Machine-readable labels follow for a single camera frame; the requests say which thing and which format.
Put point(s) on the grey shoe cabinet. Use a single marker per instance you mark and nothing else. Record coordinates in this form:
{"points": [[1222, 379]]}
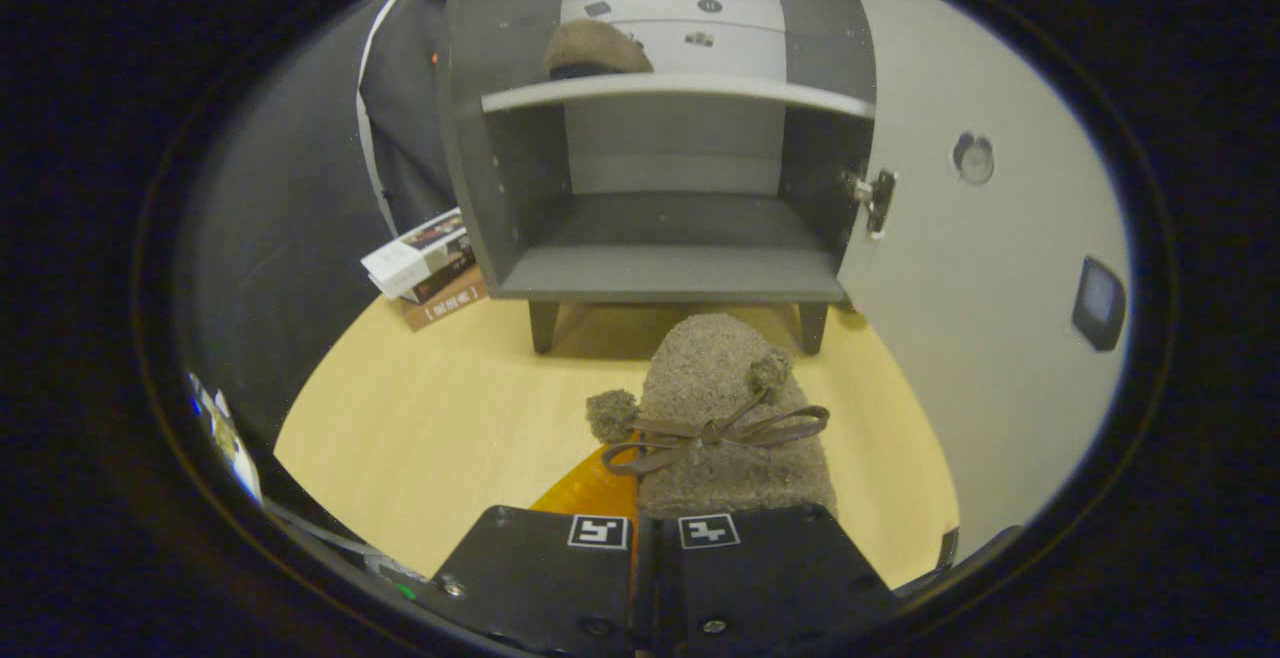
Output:
{"points": [[660, 273]]}

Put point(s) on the brown book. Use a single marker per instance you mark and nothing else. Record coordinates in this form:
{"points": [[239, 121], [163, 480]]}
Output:
{"points": [[450, 306]]}

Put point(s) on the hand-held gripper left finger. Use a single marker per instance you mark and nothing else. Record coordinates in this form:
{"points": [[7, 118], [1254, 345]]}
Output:
{"points": [[540, 588]]}

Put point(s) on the brown fuzzy slipper shoe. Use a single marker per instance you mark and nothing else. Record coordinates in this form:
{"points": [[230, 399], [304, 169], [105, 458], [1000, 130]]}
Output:
{"points": [[595, 46], [710, 378]]}

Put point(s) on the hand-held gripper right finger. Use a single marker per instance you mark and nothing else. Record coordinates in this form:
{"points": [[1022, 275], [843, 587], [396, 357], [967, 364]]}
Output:
{"points": [[760, 578]]}

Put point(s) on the black backdrop cloth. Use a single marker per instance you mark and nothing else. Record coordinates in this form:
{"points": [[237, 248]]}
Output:
{"points": [[290, 238]]}

